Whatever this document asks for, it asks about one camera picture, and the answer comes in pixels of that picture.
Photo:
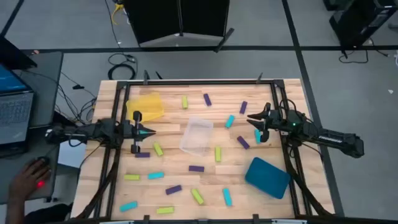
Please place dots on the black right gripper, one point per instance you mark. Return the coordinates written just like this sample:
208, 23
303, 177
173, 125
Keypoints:
275, 121

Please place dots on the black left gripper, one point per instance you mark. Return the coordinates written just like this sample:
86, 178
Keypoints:
130, 132

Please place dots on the teal rectangular block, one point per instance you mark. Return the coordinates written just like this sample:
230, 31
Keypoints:
128, 206
227, 197
155, 175
257, 137
229, 121

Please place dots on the green rectangular block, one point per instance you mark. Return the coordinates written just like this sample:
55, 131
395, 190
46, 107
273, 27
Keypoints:
184, 102
197, 196
165, 210
132, 177
218, 154
158, 149

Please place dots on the purple rectangular block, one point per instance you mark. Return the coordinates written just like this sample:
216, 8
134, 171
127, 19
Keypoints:
243, 107
207, 99
143, 155
173, 189
242, 142
196, 168

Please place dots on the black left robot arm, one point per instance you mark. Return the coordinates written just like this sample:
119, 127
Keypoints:
93, 132

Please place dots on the person's forearm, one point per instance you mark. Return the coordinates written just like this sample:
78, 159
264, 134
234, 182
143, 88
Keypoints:
12, 213

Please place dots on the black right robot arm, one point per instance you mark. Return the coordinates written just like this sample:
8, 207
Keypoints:
329, 140

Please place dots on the yellow translucent plastic bin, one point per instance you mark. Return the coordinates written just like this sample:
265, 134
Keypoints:
149, 105

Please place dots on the clear plastic bin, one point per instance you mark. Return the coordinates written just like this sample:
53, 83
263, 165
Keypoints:
197, 135

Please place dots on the teal plastic bin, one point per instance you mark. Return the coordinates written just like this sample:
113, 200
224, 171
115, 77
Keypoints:
267, 177

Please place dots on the white sheet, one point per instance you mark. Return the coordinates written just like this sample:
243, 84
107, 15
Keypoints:
70, 155

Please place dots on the black power adapter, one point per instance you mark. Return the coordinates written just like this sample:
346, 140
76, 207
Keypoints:
78, 87

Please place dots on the black computer mouse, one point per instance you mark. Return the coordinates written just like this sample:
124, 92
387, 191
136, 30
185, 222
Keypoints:
44, 160

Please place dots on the dark grey desk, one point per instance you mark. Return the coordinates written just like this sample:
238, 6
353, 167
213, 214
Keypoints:
46, 93

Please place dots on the black folding partition screen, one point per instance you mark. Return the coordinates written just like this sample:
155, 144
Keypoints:
174, 18

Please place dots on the person's leg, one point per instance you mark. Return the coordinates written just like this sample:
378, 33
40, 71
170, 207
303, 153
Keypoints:
49, 215

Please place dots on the person's hand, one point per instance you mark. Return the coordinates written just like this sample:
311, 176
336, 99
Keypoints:
26, 183

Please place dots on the grey laptop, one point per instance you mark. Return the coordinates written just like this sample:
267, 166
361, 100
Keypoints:
14, 115

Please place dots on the black equipment cabinet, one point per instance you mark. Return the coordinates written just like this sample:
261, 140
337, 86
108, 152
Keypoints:
363, 18

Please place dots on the black monitor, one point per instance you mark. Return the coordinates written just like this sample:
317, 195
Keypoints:
12, 56

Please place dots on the black aluminium table frame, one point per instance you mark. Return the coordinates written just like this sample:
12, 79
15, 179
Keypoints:
199, 82

